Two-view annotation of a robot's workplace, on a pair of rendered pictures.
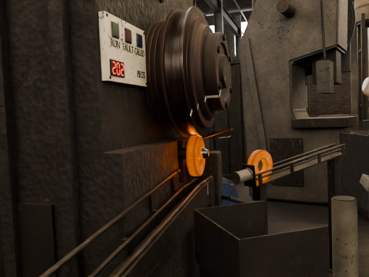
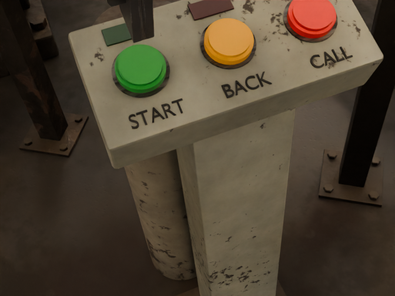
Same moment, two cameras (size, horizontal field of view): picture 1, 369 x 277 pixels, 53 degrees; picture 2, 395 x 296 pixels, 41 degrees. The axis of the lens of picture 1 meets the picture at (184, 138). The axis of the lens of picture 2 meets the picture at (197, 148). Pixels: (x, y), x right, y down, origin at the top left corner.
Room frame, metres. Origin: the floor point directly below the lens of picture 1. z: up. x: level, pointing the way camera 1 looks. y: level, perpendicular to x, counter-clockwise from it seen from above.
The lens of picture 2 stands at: (1.62, -1.21, 0.88)
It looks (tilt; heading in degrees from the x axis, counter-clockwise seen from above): 51 degrees down; 56
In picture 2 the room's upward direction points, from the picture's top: 6 degrees counter-clockwise
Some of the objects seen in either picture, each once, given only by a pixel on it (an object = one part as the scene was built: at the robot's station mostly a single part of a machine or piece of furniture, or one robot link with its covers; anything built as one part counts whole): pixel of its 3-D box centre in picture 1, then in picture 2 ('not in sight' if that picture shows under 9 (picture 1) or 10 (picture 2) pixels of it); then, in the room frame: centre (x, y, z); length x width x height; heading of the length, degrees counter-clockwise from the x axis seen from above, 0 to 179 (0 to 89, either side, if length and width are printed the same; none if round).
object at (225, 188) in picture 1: (219, 194); not in sight; (3.68, -0.32, 0.17); 0.57 x 0.31 x 0.34; 3
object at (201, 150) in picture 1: (186, 153); not in sight; (1.42, -0.01, 0.82); 0.17 x 0.04 x 0.04; 73
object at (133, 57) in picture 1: (126, 53); not in sight; (1.11, 0.16, 1.15); 0.26 x 0.02 x 0.18; 163
